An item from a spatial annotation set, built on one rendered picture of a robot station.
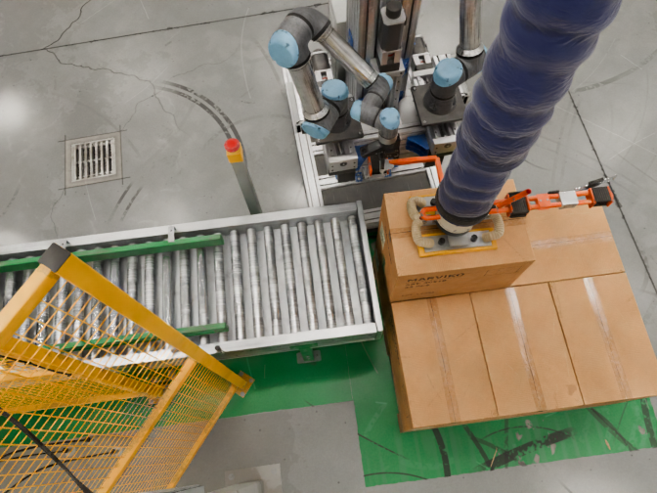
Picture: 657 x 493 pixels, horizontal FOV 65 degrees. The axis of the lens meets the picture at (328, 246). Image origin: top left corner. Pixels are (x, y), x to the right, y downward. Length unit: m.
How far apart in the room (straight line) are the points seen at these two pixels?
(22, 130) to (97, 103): 0.54
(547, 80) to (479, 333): 1.52
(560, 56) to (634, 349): 1.85
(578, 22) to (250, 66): 3.08
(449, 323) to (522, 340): 0.35
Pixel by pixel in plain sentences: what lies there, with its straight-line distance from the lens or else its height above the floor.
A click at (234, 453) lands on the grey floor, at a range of 3.12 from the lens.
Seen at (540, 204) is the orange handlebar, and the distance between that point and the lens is 2.34.
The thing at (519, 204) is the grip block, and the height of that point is 1.09.
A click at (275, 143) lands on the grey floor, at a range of 3.67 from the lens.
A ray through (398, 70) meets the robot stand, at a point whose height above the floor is 1.25.
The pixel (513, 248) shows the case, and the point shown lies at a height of 0.94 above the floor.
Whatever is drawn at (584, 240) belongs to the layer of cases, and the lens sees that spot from 2.99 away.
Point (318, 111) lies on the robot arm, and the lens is 2.17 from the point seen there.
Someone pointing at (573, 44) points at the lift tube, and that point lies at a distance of 1.34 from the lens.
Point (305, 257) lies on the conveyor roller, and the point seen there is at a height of 0.55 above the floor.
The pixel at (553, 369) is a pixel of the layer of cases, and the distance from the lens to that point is 2.73.
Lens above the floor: 3.06
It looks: 68 degrees down
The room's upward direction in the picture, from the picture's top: 4 degrees counter-clockwise
